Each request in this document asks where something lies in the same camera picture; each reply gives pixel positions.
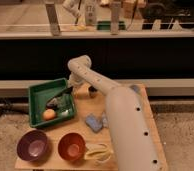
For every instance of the blue cup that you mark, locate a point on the blue cup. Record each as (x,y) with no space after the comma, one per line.
(135,88)

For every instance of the silver metal object in tray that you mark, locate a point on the silver metal object in tray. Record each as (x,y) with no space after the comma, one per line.
(64,113)

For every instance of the small dark cup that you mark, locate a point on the small dark cup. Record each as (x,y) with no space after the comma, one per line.
(92,92)

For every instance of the orange fruit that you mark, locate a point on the orange fruit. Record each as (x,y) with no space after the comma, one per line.
(49,114)

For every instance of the wooden table board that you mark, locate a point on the wooden table board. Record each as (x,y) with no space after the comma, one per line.
(85,105)

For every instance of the yellow banana peel toy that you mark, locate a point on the yellow banana peel toy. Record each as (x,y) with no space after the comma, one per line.
(101,153)

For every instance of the orange bowl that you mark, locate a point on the orange bowl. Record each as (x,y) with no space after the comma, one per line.
(71,147)

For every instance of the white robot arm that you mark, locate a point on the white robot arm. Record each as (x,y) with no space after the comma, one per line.
(131,138)

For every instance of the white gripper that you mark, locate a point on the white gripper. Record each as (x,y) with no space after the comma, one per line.
(74,81)

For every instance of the purple bowl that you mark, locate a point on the purple bowl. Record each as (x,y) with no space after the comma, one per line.
(33,146)

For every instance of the green plastic tray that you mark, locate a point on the green plastic tray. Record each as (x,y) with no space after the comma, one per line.
(55,95)

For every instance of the grey crumpled cloth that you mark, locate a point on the grey crumpled cloth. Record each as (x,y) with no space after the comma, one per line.
(104,120)

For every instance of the blue sponge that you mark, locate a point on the blue sponge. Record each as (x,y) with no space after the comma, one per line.
(94,124)

